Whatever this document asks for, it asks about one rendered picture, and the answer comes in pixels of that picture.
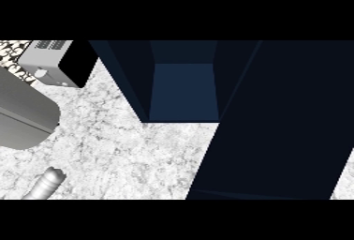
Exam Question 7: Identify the dark navy open cabinet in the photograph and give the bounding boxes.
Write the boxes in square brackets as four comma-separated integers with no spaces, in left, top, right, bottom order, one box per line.
[87,39,264,124]

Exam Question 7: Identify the dark navy cabinet door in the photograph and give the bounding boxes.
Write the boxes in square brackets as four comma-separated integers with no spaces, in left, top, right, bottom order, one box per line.
[186,39,354,201]

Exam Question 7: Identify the clear plastic water bottle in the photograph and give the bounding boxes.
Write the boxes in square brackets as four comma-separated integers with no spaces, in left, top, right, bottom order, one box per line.
[21,167,68,201]

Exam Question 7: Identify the pale grey toaster appliance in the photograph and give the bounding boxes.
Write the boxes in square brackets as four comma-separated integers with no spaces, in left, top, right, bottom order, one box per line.
[18,39,100,89]

